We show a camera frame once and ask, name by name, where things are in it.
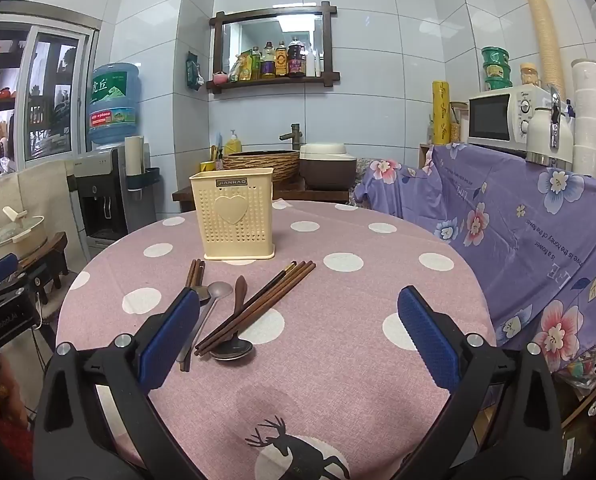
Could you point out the yellow wrap roll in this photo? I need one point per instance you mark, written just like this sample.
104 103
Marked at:
440 112

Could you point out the dark wooden spoon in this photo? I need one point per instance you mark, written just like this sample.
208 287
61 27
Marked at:
241 295

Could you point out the woven basin sink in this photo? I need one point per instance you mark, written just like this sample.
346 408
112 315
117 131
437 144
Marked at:
260 165

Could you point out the cream plastic utensil holder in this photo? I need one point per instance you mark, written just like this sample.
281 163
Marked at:
232 235

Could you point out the black chopstick with gold band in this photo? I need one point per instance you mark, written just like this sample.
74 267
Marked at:
258 291

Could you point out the cream paper cup tube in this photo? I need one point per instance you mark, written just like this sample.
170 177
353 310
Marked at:
134 157

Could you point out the beige cloth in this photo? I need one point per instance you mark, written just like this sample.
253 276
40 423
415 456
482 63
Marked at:
32 190

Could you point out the purple floral cloth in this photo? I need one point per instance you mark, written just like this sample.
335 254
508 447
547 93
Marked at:
518 240

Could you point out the white microwave oven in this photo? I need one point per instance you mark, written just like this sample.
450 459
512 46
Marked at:
488 117

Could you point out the pink small bowl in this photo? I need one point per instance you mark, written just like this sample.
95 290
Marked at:
220 79

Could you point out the tall stack of yellow cups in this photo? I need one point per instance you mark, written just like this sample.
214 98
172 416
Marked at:
545 35

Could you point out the yellow toothbrush cup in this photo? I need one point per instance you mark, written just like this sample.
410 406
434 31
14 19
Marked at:
208 166

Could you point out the grey water dispenser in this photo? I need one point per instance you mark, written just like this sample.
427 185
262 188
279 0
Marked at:
97 195

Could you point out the stack of green noodle cups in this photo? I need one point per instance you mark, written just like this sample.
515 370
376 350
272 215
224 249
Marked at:
494 67

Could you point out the brown chopsticks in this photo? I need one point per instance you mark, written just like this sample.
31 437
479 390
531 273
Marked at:
258 296

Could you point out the dark wooden stool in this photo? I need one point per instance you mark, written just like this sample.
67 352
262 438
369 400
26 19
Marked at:
52 255

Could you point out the blue cup holder tray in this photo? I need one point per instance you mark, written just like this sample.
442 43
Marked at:
150 177

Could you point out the green hanging packet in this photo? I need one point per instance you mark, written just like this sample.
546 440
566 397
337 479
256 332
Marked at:
195 72

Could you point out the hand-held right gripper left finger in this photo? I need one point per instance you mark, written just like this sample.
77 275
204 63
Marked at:
170 340

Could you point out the bronze faucet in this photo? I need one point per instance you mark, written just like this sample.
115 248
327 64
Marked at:
295 135

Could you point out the white and brown rice cooker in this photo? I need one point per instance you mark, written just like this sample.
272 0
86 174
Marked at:
328 167

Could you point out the toothbrushes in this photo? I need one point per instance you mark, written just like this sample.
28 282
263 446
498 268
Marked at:
216 147

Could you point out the wooden framed mirror shelf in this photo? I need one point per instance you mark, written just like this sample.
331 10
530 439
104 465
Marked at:
217 25

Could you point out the row of condiment bottles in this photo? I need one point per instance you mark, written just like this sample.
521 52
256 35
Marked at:
295 60

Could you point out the brown wooden chopstick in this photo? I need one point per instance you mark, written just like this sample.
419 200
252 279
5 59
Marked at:
200 272
258 312
258 303
193 272

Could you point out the blue water jug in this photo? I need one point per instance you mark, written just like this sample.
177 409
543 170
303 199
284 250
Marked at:
113 105

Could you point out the colourful plastic packaging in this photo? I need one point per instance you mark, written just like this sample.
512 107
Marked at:
588 375

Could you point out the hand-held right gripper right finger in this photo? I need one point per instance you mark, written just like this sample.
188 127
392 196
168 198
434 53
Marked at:
423 335

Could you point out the silver metal spoon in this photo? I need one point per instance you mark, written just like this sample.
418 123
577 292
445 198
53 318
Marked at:
220 292
202 294

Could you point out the yellow soap bottle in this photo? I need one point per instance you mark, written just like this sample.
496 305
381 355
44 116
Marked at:
232 145

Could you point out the stack of white cups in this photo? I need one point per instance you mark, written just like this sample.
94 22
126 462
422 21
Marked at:
588 120

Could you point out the yellow lidded jar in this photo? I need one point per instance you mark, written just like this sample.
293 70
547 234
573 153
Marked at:
530 75

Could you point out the white framed window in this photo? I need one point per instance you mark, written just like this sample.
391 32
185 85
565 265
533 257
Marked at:
47 95

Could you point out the cream pot with lid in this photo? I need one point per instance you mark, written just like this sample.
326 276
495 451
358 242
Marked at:
12 237

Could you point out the white thermos kettle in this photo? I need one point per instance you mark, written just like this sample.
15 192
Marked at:
540 135

